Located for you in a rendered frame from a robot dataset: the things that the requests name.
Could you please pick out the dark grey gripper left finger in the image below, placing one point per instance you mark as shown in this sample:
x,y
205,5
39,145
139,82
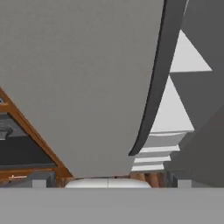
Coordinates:
x,y
50,179

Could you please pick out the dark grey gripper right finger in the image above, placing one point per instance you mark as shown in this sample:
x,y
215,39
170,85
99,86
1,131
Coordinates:
x,y
173,179

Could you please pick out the white stacked fridge drawers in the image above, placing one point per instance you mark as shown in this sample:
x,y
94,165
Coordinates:
x,y
157,150

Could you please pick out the black hob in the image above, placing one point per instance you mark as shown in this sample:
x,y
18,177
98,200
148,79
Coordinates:
x,y
20,148

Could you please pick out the white rounded object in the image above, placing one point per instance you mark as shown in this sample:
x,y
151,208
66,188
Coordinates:
x,y
108,183

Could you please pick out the white triangular fridge shelf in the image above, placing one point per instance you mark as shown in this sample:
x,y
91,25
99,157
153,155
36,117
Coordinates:
x,y
172,113
188,58

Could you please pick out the brown wooden cabinet frame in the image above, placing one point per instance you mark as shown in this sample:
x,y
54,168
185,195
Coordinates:
x,y
35,132

